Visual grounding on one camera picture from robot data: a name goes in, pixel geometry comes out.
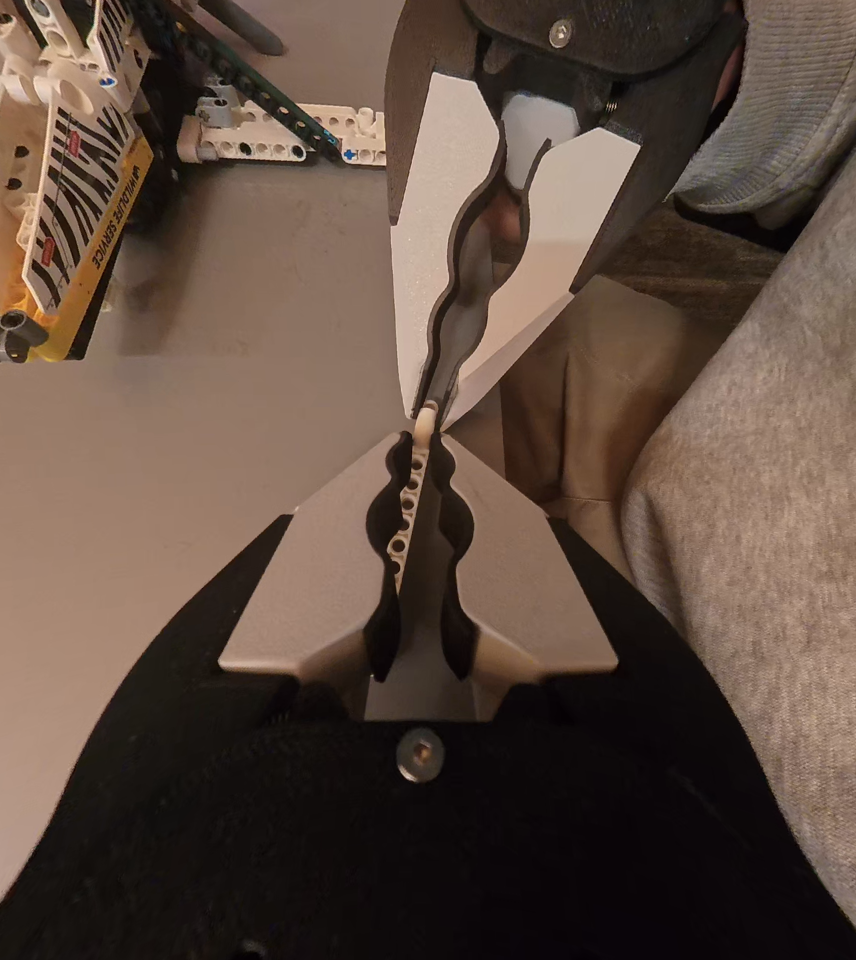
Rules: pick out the person's tan trousers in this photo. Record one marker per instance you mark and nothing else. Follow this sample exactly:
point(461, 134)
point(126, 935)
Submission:
point(607, 397)

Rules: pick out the long white lego beam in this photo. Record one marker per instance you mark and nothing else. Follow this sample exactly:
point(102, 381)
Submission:
point(409, 517)

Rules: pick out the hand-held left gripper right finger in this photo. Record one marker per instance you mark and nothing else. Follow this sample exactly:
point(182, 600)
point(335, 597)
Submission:
point(533, 592)

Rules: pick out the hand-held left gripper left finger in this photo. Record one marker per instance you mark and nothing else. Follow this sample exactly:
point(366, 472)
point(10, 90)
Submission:
point(300, 592)

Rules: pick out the white lego pin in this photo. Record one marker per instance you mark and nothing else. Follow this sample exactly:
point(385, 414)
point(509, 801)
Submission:
point(426, 418)

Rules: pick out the person's right forearm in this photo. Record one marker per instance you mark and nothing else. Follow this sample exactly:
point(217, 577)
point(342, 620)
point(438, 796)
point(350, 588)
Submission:
point(787, 112)

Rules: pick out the lego aircraft model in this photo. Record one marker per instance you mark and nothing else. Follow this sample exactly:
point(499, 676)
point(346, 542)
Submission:
point(75, 187)

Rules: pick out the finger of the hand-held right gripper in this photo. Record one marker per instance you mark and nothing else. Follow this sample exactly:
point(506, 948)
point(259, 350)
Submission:
point(578, 210)
point(435, 187)

